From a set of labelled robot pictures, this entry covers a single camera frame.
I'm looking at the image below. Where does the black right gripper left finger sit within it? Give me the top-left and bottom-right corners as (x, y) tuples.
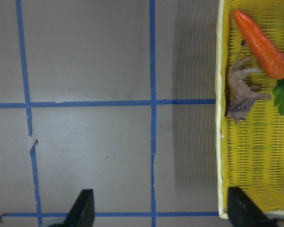
(62, 189), (95, 227)

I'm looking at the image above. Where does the brown toy dinosaur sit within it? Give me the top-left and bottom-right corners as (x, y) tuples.
(226, 40), (272, 124)

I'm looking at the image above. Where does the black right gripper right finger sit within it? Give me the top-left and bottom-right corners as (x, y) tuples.
(227, 187), (275, 227)

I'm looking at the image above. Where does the orange toy carrot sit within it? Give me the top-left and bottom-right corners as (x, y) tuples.
(232, 9), (284, 116)

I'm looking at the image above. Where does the yellow plastic basket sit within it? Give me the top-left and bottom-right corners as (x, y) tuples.
(215, 0), (284, 218)

